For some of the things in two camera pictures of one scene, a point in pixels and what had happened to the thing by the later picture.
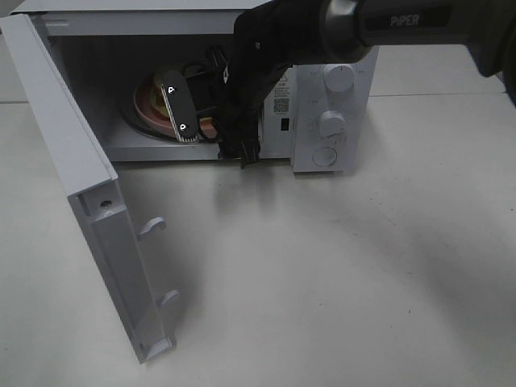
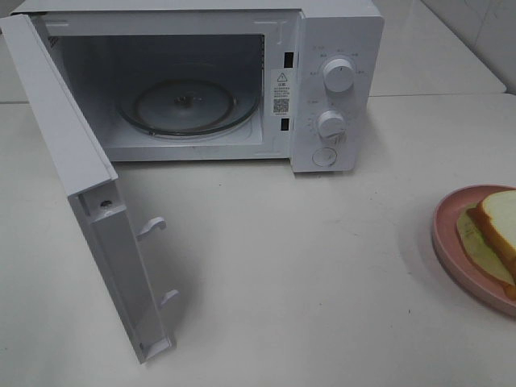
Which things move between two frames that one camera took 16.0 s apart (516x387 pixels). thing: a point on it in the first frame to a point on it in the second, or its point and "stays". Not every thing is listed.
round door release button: [324, 156] stays
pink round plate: [147, 114] to [450, 256]
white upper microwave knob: [339, 77] stays
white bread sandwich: [156, 96] to [488, 231]
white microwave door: [93, 189] stays
